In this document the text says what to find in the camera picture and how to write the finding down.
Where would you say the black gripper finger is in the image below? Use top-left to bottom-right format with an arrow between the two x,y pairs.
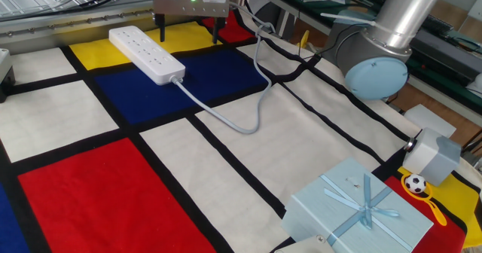
154,13 -> 166,43
211,16 -> 225,45

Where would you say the silver Schunk gripper body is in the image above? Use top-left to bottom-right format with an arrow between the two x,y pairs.
152,0 -> 231,19

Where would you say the white power strip with buttons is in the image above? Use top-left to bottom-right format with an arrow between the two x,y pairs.
108,25 -> 186,87

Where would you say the small yellow object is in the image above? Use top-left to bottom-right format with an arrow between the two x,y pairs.
296,29 -> 310,50

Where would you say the white box with black base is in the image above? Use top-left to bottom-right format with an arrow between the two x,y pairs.
0,48 -> 16,104

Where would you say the colour block patterned cloth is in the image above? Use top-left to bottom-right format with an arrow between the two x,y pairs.
0,10 -> 482,253

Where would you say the light blue ribboned gift box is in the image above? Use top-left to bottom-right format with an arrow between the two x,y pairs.
281,157 -> 435,253

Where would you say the white foam pad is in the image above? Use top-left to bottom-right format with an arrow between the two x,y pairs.
402,104 -> 458,139

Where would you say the grey push button box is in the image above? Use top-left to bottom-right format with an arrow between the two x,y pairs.
401,127 -> 462,187

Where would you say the yellow paddle with soccer ball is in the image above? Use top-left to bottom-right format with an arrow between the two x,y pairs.
400,172 -> 448,227

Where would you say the grey power strip cable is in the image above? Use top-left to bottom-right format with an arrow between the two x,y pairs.
169,1 -> 278,136

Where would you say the aluminium table rail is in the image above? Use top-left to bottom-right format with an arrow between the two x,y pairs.
0,0 -> 236,55

